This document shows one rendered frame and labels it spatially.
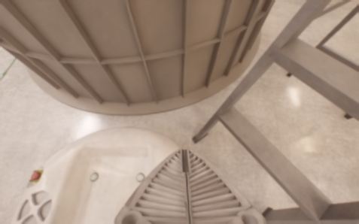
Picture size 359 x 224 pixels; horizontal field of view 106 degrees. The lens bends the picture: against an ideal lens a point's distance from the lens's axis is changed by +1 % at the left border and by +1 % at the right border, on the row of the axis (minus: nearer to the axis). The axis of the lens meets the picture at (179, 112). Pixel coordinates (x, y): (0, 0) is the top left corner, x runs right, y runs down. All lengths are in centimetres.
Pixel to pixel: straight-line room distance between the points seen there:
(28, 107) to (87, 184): 96
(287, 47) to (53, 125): 127
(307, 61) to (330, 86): 7
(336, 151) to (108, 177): 124
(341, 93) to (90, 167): 73
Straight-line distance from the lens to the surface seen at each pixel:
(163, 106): 94
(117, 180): 58
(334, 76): 45
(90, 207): 62
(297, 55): 45
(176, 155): 17
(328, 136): 128
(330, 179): 117
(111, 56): 72
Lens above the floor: 84
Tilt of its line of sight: 62 degrees down
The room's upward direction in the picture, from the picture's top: 1 degrees counter-clockwise
